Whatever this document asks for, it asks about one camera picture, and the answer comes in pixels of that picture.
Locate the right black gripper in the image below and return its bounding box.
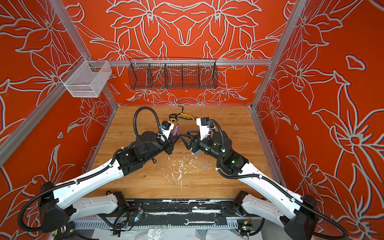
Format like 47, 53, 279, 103
179, 129, 226, 163

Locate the purple marker pen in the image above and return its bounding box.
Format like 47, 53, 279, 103
173, 124, 179, 136

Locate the clear pen cap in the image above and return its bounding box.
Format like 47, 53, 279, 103
200, 161, 210, 172

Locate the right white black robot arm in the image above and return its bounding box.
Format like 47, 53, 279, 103
180, 118, 349, 240

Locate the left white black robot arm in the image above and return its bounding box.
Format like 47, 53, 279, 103
17, 107, 179, 233

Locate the yellow black tape measure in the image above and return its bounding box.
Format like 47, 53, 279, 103
169, 114, 178, 123

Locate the silver wrench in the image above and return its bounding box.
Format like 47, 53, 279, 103
184, 219, 219, 226

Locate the black tape measure foreground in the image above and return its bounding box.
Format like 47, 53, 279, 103
54, 222, 75, 240

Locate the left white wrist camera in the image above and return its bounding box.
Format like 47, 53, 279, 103
158, 121, 175, 143

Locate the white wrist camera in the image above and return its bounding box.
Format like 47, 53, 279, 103
196, 117, 210, 141
158, 121, 175, 143

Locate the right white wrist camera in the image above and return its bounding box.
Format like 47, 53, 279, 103
196, 117, 210, 141

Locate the black wire wall basket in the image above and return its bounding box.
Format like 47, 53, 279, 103
128, 58, 219, 90

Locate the clear plastic wall bin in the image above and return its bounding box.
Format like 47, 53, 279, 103
60, 61, 112, 98

